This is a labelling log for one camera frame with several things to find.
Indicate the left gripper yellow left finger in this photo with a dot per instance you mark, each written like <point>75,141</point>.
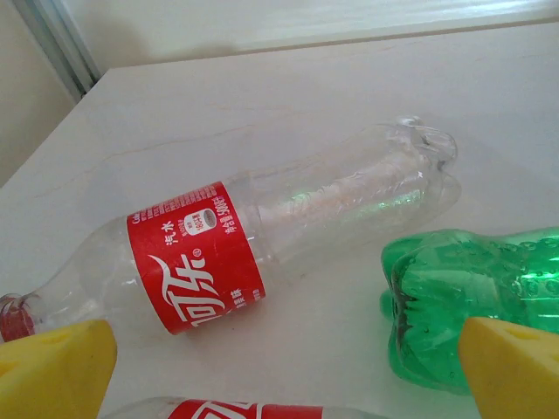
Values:
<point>52,375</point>

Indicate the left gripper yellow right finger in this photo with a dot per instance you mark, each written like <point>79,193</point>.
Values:
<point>515,375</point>

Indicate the green plastic soda bottle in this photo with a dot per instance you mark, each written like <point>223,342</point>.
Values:
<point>458,279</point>

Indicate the aluminium frame post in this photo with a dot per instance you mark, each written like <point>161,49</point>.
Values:
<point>57,39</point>

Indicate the clear cola bottle red label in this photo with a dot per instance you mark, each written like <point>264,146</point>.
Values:
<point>192,253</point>
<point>209,410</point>

